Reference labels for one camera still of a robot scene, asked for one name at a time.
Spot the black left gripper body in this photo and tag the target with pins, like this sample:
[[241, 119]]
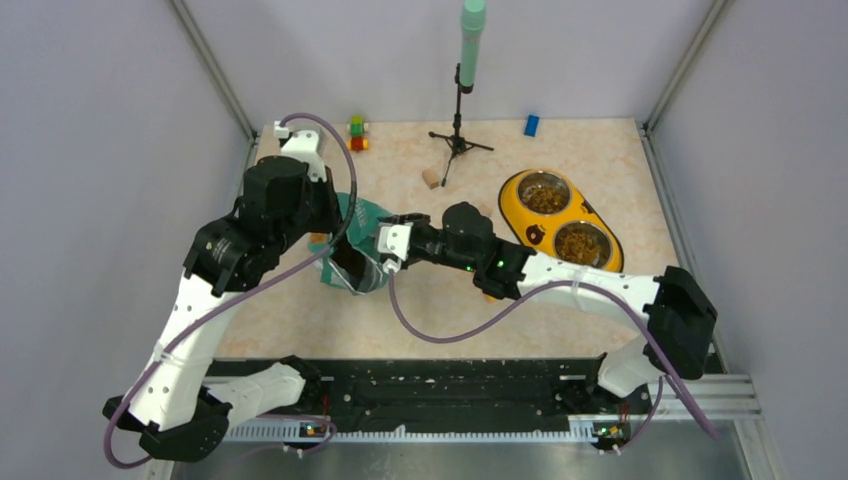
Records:
[[317, 213]]

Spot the brown pet food kibble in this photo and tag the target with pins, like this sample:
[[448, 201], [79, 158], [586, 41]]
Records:
[[544, 200]]

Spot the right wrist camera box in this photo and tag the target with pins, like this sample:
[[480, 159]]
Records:
[[393, 243]]

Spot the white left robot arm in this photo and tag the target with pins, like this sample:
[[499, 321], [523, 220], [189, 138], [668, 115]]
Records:
[[177, 416]]

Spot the black tripod stand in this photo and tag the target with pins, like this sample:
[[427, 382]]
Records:
[[457, 143]]

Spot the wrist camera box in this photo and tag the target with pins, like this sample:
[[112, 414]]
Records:
[[304, 146], [393, 243]]

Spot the rectangular wooden block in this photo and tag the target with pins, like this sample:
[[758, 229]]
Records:
[[431, 178]]

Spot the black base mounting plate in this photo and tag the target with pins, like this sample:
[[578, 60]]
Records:
[[328, 378]]

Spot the aluminium front rail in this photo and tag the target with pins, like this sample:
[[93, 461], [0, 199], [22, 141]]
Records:
[[437, 413]]

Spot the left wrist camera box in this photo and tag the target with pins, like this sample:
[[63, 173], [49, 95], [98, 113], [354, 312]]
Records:
[[304, 146]]

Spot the blue small object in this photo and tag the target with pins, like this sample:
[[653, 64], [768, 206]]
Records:
[[531, 126]]

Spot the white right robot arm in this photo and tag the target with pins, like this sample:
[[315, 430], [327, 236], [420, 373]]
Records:
[[672, 315]]

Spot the green cylinder on stand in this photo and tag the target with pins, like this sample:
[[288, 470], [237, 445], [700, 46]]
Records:
[[472, 24]]

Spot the green pet food bag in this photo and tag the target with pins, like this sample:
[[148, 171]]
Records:
[[354, 263]]

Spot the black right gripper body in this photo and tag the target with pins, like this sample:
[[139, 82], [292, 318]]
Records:
[[432, 247]]

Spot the yellow double pet bowl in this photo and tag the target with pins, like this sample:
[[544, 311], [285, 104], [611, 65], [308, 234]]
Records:
[[577, 234]]

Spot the colourful toy block stack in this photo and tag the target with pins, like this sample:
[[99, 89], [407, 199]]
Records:
[[357, 128]]

